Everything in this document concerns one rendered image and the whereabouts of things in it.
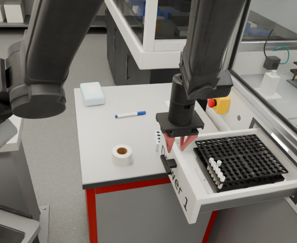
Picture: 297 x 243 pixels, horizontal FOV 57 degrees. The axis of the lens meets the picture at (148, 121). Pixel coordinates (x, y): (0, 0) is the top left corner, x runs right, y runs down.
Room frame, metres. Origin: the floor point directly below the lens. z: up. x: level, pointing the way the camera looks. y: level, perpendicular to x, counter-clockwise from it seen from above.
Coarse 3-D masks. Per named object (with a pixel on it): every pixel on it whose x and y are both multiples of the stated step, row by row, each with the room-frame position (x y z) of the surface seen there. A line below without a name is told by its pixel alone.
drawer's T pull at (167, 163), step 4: (160, 156) 0.59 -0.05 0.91; (164, 156) 0.59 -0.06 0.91; (164, 160) 0.57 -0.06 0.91; (168, 160) 0.57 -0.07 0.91; (172, 160) 0.57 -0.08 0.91; (164, 164) 0.56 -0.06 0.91; (168, 164) 0.56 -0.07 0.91; (172, 164) 0.56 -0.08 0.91; (176, 164) 0.56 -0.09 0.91; (168, 168) 0.54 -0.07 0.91; (168, 172) 0.53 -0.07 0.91
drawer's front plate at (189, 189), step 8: (160, 136) 0.71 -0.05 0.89; (160, 144) 0.70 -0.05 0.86; (160, 152) 0.69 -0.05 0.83; (176, 152) 0.59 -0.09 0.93; (176, 160) 0.57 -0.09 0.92; (176, 168) 0.56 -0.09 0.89; (184, 168) 0.53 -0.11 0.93; (176, 176) 0.55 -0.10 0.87; (184, 176) 0.51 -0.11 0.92; (192, 176) 0.50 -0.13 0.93; (176, 184) 0.54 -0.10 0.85; (184, 184) 0.50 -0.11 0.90; (192, 184) 0.48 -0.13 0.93; (176, 192) 0.53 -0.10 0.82; (184, 192) 0.49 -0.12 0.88; (192, 192) 0.46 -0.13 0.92; (200, 192) 0.45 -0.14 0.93; (184, 200) 0.48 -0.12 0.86; (192, 200) 0.45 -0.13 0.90; (200, 200) 0.44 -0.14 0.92; (184, 208) 0.47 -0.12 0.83; (192, 208) 0.44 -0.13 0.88; (192, 216) 0.43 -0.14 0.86
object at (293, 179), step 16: (256, 128) 0.79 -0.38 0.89; (176, 144) 0.69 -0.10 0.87; (192, 144) 0.71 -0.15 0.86; (272, 144) 0.71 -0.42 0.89; (192, 160) 0.66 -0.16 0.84; (288, 160) 0.64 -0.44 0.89; (288, 176) 0.61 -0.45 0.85; (224, 192) 0.49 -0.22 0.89; (240, 192) 0.49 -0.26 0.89; (256, 192) 0.51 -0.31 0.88; (272, 192) 0.53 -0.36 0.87; (288, 192) 0.54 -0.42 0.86; (208, 208) 0.47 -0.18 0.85; (224, 208) 0.48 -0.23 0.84
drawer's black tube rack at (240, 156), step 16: (208, 144) 0.67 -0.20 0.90; (224, 144) 0.68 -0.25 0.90; (240, 144) 0.70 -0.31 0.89; (256, 144) 0.70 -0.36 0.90; (224, 160) 0.61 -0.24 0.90; (240, 160) 0.62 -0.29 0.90; (256, 160) 0.62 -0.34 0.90; (272, 160) 0.63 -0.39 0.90; (208, 176) 0.57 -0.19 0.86; (240, 176) 0.55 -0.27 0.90; (256, 176) 0.55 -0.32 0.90; (272, 176) 0.59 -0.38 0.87
